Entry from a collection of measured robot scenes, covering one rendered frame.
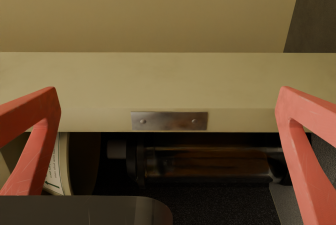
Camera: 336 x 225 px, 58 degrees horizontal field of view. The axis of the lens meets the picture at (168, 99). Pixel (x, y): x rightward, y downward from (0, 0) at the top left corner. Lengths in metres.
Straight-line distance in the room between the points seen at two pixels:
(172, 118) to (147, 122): 0.02
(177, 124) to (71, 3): 0.48
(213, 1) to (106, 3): 0.23
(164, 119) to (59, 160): 0.15
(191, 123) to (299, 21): 0.43
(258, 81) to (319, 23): 0.29
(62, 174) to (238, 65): 0.24
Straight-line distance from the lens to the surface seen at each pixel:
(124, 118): 0.29
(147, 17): 0.69
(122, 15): 0.70
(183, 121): 0.28
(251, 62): 0.36
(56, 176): 0.39
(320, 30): 0.59
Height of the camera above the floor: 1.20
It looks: level
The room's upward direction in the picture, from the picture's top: 90 degrees counter-clockwise
